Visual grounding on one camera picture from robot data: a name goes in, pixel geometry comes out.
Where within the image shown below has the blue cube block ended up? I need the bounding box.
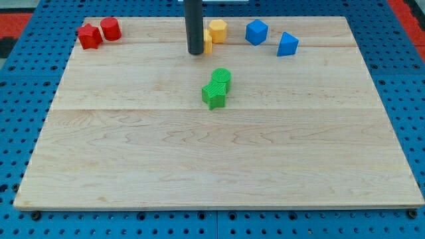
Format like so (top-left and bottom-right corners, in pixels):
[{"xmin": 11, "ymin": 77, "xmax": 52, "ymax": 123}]
[{"xmin": 245, "ymin": 19, "xmax": 268, "ymax": 46}]

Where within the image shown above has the yellow hexagon block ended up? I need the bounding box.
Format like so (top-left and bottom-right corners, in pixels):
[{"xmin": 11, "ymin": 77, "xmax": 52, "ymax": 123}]
[{"xmin": 209, "ymin": 19, "xmax": 228, "ymax": 43}]

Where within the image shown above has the blue triangle block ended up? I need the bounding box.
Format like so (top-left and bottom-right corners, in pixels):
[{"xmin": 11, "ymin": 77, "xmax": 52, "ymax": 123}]
[{"xmin": 277, "ymin": 32, "xmax": 299, "ymax": 56}]

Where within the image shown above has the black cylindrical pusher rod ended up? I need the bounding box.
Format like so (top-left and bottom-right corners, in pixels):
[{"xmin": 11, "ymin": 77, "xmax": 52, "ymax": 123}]
[{"xmin": 183, "ymin": 0, "xmax": 204, "ymax": 55}]

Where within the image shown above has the yellow block behind rod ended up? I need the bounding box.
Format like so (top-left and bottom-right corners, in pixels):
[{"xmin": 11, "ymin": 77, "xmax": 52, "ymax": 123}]
[{"xmin": 203, "ymin": 29, "xmax": 213, "ymax": 54}]

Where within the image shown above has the red cylinder block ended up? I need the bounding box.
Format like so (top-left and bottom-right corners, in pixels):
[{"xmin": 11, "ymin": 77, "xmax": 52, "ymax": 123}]
[{"xmin": 100, "ymin": 17, "xmax": 122, "ymax": 41}]

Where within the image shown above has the green cylinder block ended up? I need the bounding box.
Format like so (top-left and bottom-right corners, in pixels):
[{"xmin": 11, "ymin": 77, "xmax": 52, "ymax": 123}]
[{"xmin": 211, "ymin": 68, "xmax": 232, "ymax": 93}]

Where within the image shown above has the red star block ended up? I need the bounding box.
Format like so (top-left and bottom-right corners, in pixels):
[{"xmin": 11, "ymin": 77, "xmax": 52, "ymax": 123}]
[{"xmin": 77, "ymin": 23, "xmax": 103, "ymax": 50}]

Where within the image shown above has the green star block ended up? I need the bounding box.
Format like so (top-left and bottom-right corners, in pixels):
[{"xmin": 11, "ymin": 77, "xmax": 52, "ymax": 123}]
[{"xmin": 202, "ymin": 82, "xmax": 226, "ymax": 110}]

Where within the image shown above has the light wooden board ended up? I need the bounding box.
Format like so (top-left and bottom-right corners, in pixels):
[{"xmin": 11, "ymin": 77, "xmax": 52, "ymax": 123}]
[{"xmin": 14, "ymin": 17, "xmax": 424, "ymax": 211}]

